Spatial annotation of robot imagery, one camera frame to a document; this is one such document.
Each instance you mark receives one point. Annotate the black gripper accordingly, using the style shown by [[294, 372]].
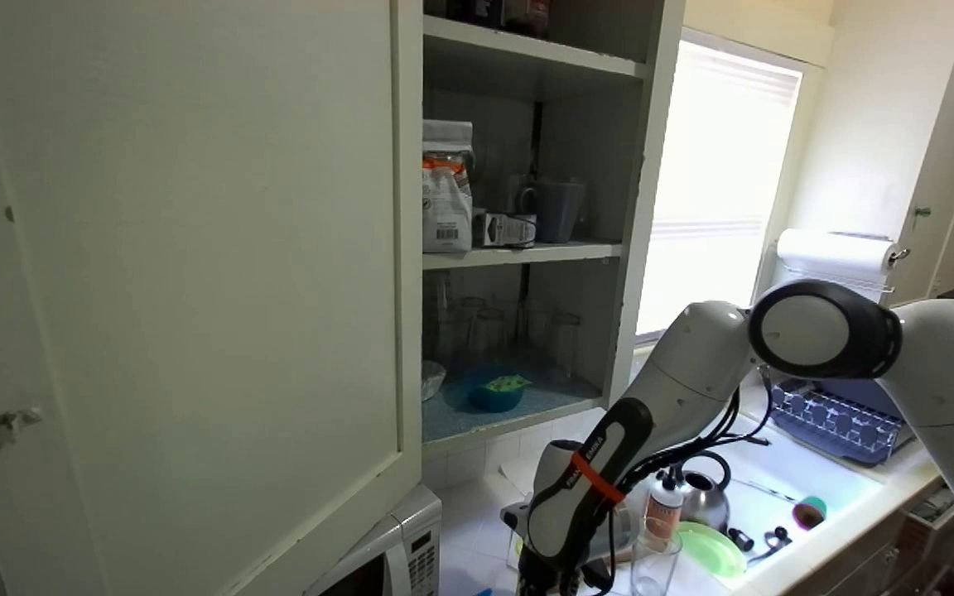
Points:
[[532, 576]]

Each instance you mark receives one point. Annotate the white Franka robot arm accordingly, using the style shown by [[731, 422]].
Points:
[[677, 375]]

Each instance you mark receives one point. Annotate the cream lower cabinet drawers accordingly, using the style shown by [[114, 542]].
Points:
[[918, 542]]

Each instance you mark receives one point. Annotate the cream cabinet door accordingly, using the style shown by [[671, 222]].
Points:
[[201, 276]]

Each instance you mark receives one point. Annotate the blue plastic utensil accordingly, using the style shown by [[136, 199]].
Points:
[[487, 592]]

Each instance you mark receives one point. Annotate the clear drinking glass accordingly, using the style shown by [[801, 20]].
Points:
[[653, 572]]

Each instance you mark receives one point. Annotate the white microwave oven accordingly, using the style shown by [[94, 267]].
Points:
[[405, 551]]

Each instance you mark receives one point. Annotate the soap dispenser with black pump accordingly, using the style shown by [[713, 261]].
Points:
[[665, 515]]

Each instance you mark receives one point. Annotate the green plate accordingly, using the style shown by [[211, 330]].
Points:
[[713, 549]]

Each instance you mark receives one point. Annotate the teal bowl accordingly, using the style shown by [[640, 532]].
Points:
[[487, 394]]

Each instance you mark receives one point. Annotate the white bowl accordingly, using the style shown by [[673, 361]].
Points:
[[431, 381]]

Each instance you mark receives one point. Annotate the small black object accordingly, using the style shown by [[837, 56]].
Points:
[[777, 538]]

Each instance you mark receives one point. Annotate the round red green object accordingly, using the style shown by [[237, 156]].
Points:
[[810, 515]]

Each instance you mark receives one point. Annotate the white mug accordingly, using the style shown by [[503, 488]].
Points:
[[506, 230]]

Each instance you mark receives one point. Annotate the dark container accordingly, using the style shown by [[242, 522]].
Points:
[[562, 210]]

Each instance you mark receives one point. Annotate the white window blind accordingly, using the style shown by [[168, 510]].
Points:
[[720, 187]]

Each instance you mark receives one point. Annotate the white paper towel roll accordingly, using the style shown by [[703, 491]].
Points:
[[831, 261]]

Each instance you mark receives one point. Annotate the cream open wall cabinet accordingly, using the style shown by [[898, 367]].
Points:
[[522, 258]]

